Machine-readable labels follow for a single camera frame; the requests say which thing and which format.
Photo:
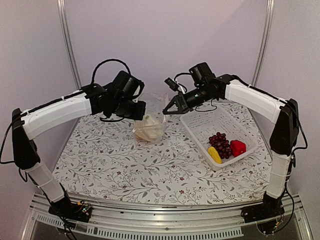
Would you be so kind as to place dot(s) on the clear zip top bag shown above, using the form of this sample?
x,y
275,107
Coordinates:
x,y
155,103

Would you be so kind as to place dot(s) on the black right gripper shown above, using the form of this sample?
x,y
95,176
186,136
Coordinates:
x,y
181,103

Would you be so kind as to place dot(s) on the right aluminium frame post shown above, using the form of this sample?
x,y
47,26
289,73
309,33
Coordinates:
x,y
264,41

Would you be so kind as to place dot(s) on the floral patterned table mat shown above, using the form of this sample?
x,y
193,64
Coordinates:
x,y
105,160

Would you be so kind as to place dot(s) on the white plastic basket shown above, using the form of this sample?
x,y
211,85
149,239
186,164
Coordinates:
x,y
202,124

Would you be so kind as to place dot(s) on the aluminium frame post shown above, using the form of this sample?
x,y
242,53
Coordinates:
x,y
264,41
61,7

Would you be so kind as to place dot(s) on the left aluminium frame post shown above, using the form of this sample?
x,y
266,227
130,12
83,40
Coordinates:
x,y
61,7

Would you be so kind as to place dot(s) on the white toy cauliflower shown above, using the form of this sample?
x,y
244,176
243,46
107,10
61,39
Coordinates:
x,y
149,129

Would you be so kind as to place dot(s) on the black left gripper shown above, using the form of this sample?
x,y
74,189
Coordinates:
x,y
139,113

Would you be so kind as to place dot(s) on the red toy bell pepper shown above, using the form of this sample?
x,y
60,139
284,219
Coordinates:
x,y
237,147

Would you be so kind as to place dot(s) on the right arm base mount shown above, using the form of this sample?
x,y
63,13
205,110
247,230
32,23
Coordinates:
x,y
269,208

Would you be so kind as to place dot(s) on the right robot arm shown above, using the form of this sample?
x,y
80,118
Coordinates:
x,y
282,113

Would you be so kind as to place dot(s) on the aluminium front rail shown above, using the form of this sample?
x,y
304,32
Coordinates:
x,y
120,220

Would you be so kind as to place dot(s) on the purple toy grapes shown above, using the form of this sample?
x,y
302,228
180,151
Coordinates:
x,y
221,144

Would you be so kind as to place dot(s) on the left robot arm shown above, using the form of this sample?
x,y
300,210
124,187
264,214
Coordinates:
x,y
116,98

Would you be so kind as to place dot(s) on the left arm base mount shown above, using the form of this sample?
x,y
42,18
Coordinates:
x,y
66,209

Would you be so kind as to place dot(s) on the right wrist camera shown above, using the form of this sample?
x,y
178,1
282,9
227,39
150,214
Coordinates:
x,y
175,86

